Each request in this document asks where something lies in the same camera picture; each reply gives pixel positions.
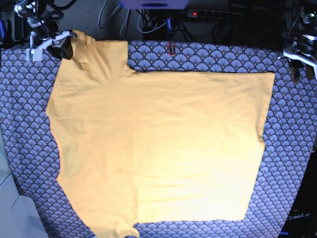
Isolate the red and black clamp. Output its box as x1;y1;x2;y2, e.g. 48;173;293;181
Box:
168;41;176;56

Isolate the yellow T-shirt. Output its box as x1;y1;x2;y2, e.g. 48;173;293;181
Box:
46;31;275;238

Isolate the blue fan-patterned tablecloth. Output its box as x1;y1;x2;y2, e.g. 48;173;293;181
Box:
0;41;317;238

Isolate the white plastic bin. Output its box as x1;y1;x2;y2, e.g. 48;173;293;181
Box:
0;141;49;238

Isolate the black OpenArm box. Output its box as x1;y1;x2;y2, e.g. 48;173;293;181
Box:
279;152;317;238

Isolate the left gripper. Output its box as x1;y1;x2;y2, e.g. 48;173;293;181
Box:
282;34;317;83

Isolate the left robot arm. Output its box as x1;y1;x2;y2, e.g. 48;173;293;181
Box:
282;0;317;83

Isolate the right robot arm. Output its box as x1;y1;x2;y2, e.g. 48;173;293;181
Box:
13;0;77;61

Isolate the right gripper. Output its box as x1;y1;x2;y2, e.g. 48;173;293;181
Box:
45;30;77;60

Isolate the black power strip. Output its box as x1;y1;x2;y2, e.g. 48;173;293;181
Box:
186;9;242;21

